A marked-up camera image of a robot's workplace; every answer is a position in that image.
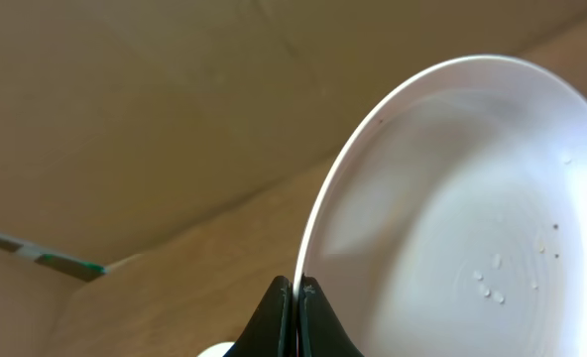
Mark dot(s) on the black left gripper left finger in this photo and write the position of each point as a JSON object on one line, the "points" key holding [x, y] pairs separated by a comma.
{"points": [[269, 330]]}

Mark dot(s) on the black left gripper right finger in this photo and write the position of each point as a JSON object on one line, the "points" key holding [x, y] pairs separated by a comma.
{"points": [[319, 331]]}

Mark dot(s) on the white plate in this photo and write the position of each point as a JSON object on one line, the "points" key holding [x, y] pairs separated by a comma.
{"points": [[217, 350], [454, 220]]}

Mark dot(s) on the grey strip with green tape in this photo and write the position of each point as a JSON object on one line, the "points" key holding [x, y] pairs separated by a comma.
{"points": [[85, 271]]}

